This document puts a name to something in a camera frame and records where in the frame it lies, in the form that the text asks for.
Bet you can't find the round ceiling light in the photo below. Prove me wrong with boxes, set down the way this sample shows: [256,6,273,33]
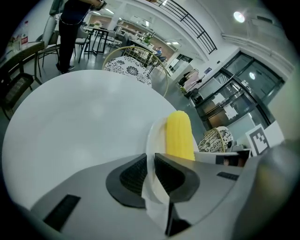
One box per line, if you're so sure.
[233,10,246,23]

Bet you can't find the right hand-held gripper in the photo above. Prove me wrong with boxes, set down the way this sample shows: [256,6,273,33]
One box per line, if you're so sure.
[215,120,285,168]

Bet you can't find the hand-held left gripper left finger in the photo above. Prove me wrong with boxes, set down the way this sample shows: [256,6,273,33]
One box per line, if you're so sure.
[29,153,166,240]

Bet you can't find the white plate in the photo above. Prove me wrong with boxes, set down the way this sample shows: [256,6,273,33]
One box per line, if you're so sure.
[141,116,170,213]

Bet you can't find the patterned wire chair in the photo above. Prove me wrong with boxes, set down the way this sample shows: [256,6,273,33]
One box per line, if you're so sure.
[197,126,235,153]
[102,46,170,98]

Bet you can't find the yellow corn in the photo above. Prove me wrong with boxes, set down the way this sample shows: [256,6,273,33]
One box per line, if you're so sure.
[165,110,196,162]

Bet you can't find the clothes rack with pink clothes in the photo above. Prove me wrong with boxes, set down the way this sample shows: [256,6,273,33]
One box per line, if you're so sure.
[179,68,203,95]

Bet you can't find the black frame table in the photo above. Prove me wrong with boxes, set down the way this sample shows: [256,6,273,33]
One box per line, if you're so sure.
[83,27,110,56]

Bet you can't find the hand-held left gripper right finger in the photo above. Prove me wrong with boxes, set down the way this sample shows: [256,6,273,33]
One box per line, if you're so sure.
[154,152,245,237]

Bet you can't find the clear bottle red label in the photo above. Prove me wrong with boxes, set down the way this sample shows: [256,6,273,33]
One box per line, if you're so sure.
[20,30,30,50]

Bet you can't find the white air conditioner unit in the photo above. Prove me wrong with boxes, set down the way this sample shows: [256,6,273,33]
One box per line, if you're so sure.
[250,13,283,32]

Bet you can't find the long black railing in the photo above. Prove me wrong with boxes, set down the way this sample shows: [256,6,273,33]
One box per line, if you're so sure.
[150,0,218,53]

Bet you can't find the white round table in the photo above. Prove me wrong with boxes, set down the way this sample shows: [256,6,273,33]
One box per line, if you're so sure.
[1,69,179,210]

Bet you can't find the dark wooden table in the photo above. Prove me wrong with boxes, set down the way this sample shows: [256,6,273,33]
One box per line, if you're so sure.
[0,41,45,78]

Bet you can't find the grey chair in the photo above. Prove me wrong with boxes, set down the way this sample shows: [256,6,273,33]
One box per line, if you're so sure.
[35,14,62,78]
[74,30,91,63]

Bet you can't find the black framed glass door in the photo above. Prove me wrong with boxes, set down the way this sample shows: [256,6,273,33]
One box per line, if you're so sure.
[194,51,285,132]

